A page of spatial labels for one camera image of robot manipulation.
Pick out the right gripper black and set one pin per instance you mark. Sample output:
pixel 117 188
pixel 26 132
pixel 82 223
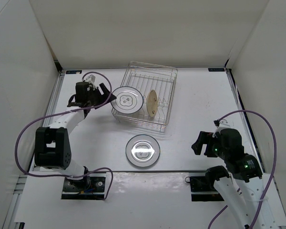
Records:
pixel 205 138

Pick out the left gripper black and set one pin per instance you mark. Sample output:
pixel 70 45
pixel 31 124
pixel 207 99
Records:
pixel 105 90

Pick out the white plate green rim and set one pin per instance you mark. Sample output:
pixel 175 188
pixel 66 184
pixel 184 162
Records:
pixel 142 150
pixel 128 100

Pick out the beige wooden plate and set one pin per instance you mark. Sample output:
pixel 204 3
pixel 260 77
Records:
pixel 152 103

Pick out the wire dish rack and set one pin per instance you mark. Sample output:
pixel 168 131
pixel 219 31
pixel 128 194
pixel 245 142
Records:
pixel 145 96

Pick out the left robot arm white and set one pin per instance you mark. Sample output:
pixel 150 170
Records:
pixel 52 145

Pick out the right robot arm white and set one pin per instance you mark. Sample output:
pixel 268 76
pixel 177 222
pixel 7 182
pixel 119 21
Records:
pixel 239 181

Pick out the blue label left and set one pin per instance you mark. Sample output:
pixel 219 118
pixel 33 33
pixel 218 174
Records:
pixel 74 72

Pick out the blue label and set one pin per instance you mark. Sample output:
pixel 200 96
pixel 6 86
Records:
pixel 216 69
pixel 74 72

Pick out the blue label right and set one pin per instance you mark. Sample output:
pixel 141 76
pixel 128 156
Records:
pixel 216 69

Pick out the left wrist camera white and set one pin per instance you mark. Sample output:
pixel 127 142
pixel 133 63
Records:
pixel 91 80

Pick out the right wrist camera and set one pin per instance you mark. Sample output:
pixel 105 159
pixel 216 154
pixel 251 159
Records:
pixel 220 125

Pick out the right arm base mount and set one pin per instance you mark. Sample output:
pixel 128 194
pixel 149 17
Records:
pixel 201 190

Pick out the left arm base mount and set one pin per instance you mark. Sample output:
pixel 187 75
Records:
pixel 88 188

